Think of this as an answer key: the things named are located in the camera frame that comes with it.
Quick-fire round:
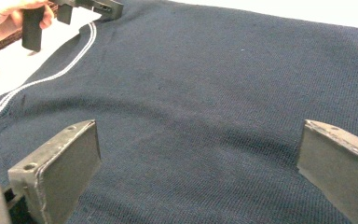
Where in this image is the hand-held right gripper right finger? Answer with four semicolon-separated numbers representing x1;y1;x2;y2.
296;119;358;224

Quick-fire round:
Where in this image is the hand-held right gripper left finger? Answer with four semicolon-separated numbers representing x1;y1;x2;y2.
7;119;102;224

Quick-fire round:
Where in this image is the dark shirt with grey trim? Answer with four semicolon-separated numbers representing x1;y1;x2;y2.
0;0;358;224

